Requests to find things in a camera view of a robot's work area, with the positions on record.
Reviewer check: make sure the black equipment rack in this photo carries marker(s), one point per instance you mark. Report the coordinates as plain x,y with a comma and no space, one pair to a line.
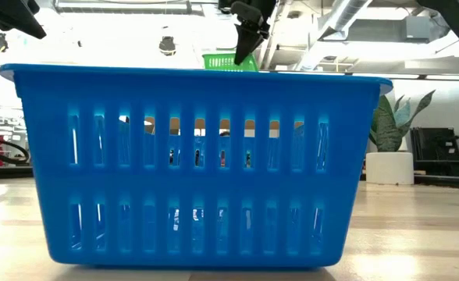
432,148

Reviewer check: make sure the green leafy plant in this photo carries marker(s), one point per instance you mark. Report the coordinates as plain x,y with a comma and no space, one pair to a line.
385,132

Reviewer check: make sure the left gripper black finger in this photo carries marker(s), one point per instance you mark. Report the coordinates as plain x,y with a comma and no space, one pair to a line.
7,13

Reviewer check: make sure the white plant pot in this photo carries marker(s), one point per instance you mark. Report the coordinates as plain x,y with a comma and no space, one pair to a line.
389,168

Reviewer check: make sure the blue slotted plastic basket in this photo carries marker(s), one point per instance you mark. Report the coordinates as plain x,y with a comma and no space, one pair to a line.
214,93

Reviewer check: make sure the silver slanted ventilation duct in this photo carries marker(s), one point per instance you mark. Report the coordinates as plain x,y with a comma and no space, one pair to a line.
342,15

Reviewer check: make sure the green slotted plastic basket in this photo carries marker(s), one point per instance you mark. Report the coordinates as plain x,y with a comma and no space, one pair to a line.
218,62

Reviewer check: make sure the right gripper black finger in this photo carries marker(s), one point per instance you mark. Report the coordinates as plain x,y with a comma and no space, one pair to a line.
251,39

